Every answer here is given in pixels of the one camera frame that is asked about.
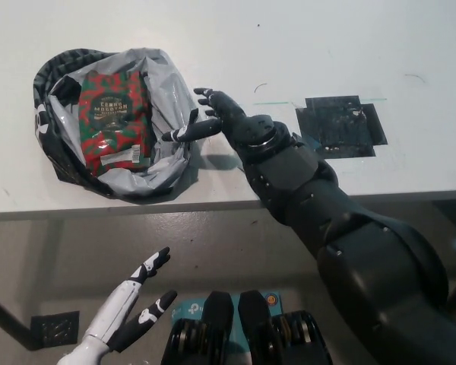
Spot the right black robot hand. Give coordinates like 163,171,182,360
161,87,288,153

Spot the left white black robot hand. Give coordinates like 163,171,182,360
55,246,179,365

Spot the red green coffee bean bag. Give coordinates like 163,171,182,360
78,70,153,179

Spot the teal cardboard box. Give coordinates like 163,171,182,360
170,290,286,365

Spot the black grey plastic bag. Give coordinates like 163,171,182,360
32,47,210,198

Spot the black tape patch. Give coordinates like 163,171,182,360
295,95,388,159

